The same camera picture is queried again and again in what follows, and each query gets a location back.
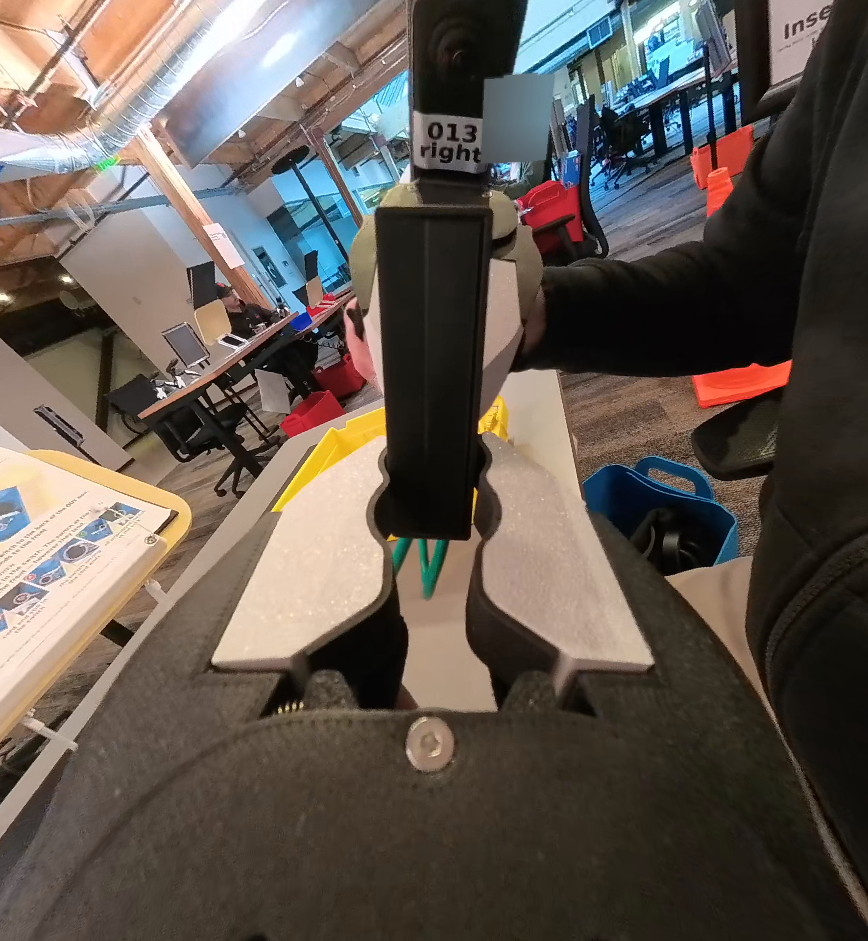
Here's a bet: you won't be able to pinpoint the white paper notice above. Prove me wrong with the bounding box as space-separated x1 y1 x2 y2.
202 221 245 269

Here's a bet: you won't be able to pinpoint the person's khaki pants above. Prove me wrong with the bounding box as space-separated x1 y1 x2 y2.
665 555 780 707

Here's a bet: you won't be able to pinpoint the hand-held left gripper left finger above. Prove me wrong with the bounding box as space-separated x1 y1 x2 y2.
212 438 410 710

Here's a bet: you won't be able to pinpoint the blue tote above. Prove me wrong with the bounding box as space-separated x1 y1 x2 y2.
583 456 740 576

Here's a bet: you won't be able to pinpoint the yellow plastic bin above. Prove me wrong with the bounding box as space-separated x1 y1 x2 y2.
272 396 512 516

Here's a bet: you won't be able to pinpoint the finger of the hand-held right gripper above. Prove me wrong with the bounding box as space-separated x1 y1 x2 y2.
481 259 536 436
364 290 386 404

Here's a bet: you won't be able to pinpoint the long office desk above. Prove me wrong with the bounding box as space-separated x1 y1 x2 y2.
603 59 740 163

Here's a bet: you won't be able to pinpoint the laminated instruction sheet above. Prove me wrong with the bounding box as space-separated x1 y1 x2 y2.
0 448 193 773

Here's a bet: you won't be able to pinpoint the wooden office desk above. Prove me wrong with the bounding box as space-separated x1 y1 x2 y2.
139 290 354 423

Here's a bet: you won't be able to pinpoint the red plastic bin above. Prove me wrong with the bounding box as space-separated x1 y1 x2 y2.
515 180 583 256
280 390 347 440
313 353 367 399

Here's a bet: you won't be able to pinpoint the person in black jacket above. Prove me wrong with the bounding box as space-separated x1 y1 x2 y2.
702 0 868 941

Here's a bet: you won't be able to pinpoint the silver ventilation duct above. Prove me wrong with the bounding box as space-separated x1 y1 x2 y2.
0 44 207 186

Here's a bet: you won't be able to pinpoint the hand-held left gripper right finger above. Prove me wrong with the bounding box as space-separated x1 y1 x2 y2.
466 434 656 703

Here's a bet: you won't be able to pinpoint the green ethernet cable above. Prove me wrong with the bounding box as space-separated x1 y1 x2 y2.
392 539 451 600

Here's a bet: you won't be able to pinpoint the printed instruction sheet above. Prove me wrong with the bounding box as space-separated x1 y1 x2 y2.
0 441 170 743

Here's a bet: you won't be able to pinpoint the grey computer monitor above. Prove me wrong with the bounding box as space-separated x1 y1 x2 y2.
162 322 212 370

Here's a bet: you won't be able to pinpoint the orange plastic bin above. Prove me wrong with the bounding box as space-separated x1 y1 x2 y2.
691 360 794 409
690 124 758 218

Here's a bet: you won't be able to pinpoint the white sign with black marker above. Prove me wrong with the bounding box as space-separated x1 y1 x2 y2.
735 0 839 126

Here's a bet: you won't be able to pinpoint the person's right hand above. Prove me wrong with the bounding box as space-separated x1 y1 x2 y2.
344 323 381 392

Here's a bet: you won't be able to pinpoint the black floor lamp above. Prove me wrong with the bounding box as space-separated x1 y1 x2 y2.
271 145 350 269

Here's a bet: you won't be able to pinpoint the person's right forearm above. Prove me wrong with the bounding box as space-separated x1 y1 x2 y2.
515 239 810 376

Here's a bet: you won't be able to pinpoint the black cable bundle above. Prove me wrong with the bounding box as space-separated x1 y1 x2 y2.
628 507 701 571

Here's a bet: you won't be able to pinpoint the black wall device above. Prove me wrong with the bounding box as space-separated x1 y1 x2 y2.
33 404 86 446

